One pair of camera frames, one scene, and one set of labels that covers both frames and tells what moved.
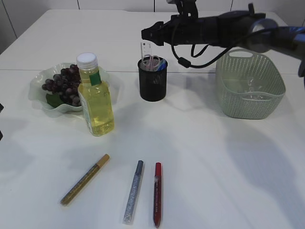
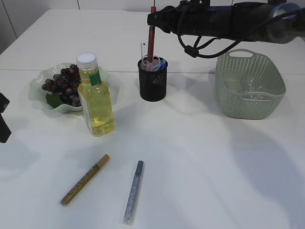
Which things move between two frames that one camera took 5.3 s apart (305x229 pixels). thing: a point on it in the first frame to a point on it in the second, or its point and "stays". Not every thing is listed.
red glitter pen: [157, 195] to [151, 38]
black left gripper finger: [1, 107] to [4, 101]
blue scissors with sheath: [162, 65] stays
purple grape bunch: [66, 83] stays
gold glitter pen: [90, 174] stays
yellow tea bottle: [96, 95] stays
